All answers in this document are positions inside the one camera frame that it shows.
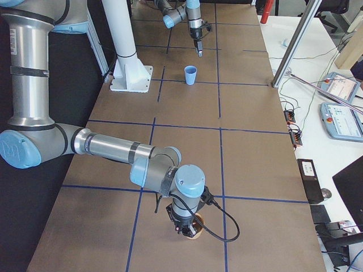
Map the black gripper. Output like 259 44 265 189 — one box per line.
189 20 212 57
166 185 211 237

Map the blue paper cup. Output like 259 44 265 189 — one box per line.
184 65 197 86

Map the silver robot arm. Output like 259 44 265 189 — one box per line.
154 0 213 57
1 1 208 238

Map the brown cylindrical cup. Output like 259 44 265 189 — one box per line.
187 213 204 240

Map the white paper cup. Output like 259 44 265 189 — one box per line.
281 39 290 48

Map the red cylinder bottle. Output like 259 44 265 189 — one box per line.
260 0 275 24

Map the reacher grabber stick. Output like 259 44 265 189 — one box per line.
285 72 363 114

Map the orange black connector board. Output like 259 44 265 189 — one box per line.
284 109 296 125

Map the black power adapter box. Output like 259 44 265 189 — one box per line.
297 159 324 205

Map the upper teach pendant tablet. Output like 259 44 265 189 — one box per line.
318 72 360 104

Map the teach pendant tablet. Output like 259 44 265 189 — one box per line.
320 103 362 142
318 72 360 104

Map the lower teach pendant tablet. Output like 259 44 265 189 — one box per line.
320 103 362 142

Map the black laptop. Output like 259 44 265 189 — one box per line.
333 159 362 231

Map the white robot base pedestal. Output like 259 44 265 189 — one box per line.
102 0 153 93

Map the aluminium frame post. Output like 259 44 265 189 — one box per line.
272 0 322 88

